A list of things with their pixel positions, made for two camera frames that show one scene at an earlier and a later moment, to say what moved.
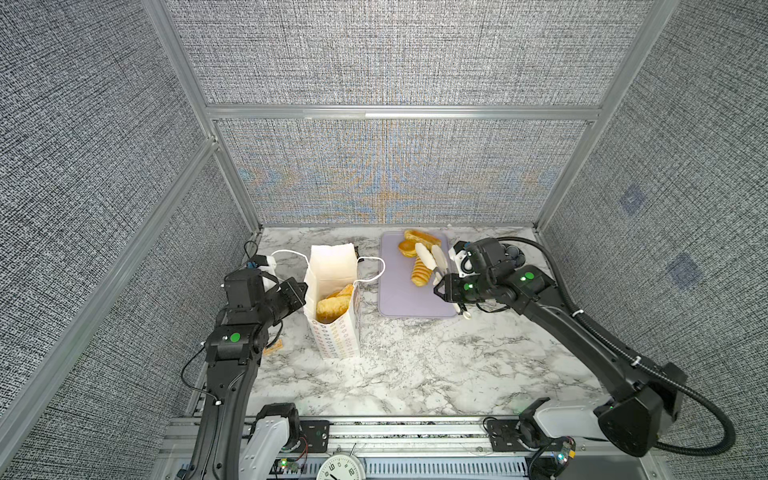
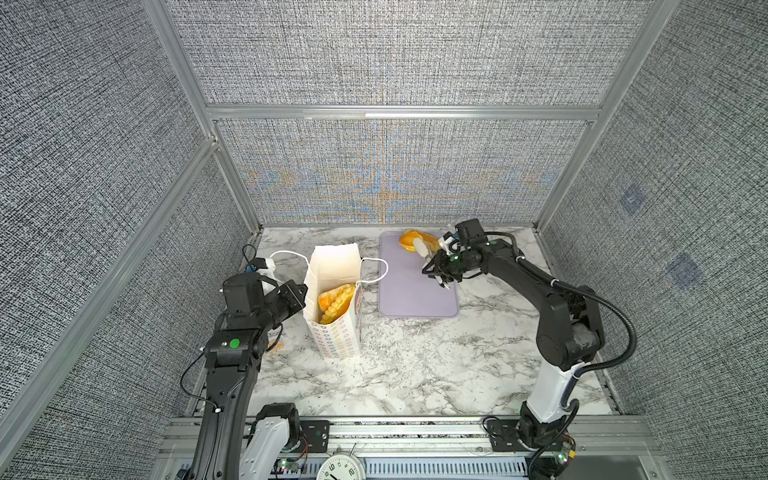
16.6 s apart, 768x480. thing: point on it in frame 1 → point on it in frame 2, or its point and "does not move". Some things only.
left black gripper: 297,299 does not move
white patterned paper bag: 332,267 does not move
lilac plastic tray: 398,294 does not move
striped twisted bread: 420,273 → 334,302
